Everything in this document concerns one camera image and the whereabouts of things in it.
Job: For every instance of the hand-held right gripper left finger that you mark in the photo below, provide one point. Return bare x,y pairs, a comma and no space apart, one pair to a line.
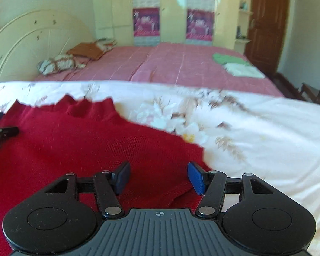
122,177

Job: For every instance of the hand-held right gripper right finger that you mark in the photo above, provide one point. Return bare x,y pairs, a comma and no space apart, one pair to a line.
196,177

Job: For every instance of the red long-sleeved sweater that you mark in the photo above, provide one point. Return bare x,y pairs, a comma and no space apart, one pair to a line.
82,144

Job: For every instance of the white floral blanket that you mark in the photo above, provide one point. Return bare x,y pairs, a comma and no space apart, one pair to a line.
269,138

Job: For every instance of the patterned pillow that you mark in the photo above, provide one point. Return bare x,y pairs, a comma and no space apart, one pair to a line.
106,44
60,63

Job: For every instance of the cream bed headboard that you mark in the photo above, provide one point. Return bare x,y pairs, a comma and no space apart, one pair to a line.
37,37

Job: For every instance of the orange pillow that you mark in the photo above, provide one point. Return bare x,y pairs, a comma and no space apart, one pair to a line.
86,50

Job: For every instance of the pink checked bed sheet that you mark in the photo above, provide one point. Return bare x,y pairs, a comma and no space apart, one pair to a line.
176,64

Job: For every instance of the white folded cloth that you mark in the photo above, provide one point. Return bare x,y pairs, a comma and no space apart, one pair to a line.
244,70

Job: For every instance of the brown wooden door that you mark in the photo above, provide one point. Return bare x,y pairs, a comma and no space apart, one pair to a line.
269,21

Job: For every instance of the corner shelf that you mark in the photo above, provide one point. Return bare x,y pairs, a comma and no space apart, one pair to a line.
244,10

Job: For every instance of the cream wardrobe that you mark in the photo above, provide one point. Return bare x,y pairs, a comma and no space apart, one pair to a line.
173,5

